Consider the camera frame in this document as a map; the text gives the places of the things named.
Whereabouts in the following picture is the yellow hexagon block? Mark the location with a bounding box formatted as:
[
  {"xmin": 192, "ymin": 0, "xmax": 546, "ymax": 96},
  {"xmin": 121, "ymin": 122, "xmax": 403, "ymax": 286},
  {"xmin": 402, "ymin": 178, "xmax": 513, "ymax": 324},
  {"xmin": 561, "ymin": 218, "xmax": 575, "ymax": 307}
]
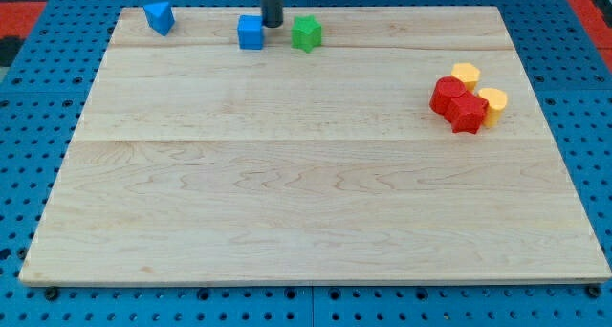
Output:
[{"xmin": 450, "ymin": 62, "xmax": 481, "ymax": 93}]

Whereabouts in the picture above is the blue cube block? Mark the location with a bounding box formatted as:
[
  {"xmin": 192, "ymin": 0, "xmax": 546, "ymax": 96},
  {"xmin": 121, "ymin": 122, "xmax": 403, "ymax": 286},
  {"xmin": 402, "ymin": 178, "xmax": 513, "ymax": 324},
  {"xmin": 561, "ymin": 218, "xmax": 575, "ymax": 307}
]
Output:
[{"xmin": 237, "ymin": 14, "xmax": 264, "ymax": 50}]

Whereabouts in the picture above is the yellow heart-shaped block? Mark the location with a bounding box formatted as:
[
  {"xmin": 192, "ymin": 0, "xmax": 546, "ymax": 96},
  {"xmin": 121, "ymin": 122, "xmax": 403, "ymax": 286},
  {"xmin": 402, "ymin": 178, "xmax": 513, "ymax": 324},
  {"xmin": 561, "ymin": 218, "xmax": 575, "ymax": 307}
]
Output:
[{"xmin": 477, "ymin": 88, "xmax": 508, "ymax": 128}]

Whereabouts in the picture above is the red star block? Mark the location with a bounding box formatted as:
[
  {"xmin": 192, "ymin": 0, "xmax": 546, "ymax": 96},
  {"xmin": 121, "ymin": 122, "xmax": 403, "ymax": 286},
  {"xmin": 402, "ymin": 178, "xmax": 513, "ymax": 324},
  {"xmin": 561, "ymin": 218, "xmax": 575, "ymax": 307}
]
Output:
[{"xmin": 444, "ymin": 92, "xmax": 489, "ymax": 134}]

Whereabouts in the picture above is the light wooden board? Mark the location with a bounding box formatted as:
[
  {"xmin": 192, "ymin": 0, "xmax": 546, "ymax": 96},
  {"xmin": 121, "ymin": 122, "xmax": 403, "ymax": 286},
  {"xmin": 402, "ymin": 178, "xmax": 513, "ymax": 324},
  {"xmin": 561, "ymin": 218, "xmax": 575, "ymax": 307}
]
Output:
[{"xmin": 19, "ymin": 7, "xmax": 611, "ymax": 287}]

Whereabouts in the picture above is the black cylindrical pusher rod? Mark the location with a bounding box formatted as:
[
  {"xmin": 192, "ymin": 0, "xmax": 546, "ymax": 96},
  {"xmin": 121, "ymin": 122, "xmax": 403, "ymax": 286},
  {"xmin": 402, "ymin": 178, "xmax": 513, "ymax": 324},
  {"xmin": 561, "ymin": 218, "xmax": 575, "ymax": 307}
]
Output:
[{"xmin": 260, "ymin": 0, "xmax": 284, "ymax": 29}]

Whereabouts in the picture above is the red cylinder block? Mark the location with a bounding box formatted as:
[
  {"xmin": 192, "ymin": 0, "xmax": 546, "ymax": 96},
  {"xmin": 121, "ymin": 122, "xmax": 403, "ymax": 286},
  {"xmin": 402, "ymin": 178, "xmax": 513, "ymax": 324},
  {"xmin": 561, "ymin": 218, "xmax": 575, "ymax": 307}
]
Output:
[{"xmin": 429, "ymin": 76, "xmax": 467, "ymax": 115}]

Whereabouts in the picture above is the green star block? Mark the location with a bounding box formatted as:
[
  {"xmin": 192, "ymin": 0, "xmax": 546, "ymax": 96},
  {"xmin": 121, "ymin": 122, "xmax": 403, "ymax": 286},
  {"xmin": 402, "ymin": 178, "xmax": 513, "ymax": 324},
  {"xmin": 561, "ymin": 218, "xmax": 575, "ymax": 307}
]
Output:
[{"xmin": 291, "ymin": 15, "xmax": 322, "ymax": 53}]

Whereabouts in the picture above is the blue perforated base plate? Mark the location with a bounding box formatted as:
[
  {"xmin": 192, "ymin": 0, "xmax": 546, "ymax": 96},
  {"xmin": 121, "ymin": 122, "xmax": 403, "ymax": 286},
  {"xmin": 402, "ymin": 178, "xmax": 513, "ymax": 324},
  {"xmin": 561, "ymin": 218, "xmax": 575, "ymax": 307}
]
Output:
[{"xmin": 1, "ymin": 0, "xmax": 611, "ymax": 326}]

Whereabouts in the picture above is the blue triangular prism block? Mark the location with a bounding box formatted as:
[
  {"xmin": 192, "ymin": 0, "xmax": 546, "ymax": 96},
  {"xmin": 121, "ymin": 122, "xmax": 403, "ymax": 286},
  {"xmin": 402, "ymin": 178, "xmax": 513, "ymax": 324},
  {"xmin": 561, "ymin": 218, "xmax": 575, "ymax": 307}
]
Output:
[{"xmin": 143, "ymin": 1, "xmax": 175, "ymax": 36}]

